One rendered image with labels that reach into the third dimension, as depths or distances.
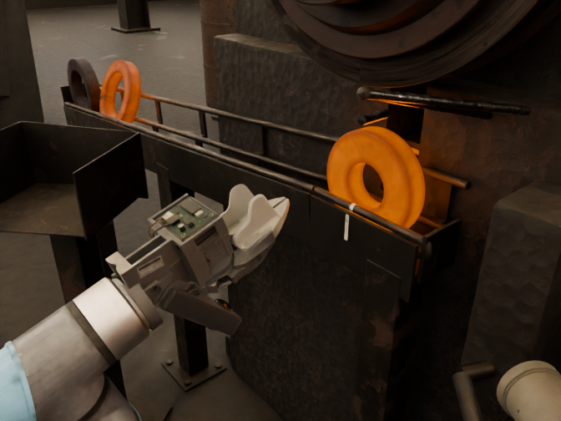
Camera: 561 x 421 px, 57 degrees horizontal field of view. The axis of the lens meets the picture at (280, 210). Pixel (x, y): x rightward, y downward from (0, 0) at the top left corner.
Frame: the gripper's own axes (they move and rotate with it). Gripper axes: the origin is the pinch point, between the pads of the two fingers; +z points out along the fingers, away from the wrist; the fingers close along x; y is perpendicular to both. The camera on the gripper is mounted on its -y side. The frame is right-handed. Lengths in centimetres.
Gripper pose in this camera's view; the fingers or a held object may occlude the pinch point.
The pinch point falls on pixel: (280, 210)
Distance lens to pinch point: 62.2
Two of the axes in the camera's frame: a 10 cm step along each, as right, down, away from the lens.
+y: -2.4, -7.6, -6.1
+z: 7.3, -5.5, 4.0
